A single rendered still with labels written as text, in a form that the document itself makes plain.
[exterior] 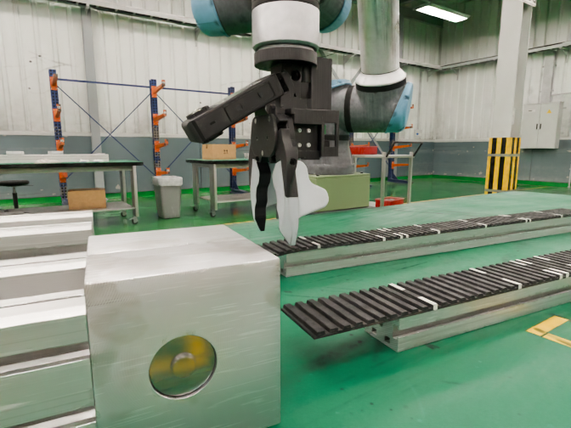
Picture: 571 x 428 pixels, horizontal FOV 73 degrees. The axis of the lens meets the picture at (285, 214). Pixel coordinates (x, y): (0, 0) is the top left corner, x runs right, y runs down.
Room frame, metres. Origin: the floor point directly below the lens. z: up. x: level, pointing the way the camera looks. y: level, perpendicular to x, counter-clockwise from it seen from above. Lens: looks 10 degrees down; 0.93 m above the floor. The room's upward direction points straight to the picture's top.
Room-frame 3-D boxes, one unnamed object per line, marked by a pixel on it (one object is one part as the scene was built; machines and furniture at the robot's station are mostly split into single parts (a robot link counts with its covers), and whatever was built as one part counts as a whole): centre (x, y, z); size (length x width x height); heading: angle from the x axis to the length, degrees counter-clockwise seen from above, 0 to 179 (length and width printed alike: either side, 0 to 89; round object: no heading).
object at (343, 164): (1.03, -0.11, 0.92); 0.15 x 0.15 x 0.10
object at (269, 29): (0.46, 0.00, 1.06); 0.08 x 0.08 x 0.05
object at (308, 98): (0.46, -0.01, 0.97); 0.09 x 0.08 x 0.12; 116
